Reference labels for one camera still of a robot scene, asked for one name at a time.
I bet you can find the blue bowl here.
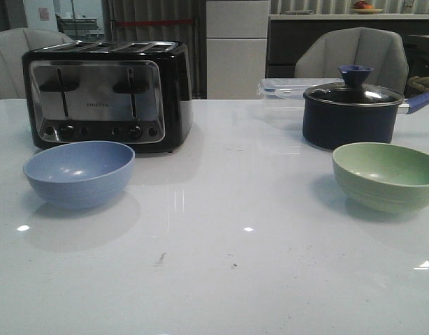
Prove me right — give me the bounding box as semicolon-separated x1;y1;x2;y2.
23;141;135;209

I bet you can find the green bowl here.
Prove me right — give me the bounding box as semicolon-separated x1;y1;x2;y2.
332;142;429;213

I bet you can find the clear plastic food container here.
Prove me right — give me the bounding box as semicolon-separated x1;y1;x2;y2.
258;78;343;130

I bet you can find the black four-slot toaster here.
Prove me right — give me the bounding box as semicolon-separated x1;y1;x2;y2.
22;40;193;154

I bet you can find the dark blue saucepan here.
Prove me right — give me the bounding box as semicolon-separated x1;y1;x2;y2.
303;91;429;150

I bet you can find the white cabinet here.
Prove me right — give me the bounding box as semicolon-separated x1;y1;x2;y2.
206;1;270;100

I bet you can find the grey chair right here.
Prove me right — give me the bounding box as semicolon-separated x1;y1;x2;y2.
294;27;409;93

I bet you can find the grey chair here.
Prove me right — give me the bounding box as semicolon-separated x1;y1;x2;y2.
294;27;409;93
0;27;72;100

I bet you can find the glass pot lid blue knob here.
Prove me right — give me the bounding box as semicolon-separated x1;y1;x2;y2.
303;65;403;106

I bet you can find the fruit plate on counter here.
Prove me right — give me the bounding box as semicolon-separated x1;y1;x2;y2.
351;1;383;15

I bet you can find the grey chair left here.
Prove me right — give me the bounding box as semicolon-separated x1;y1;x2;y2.
0;27;72;100

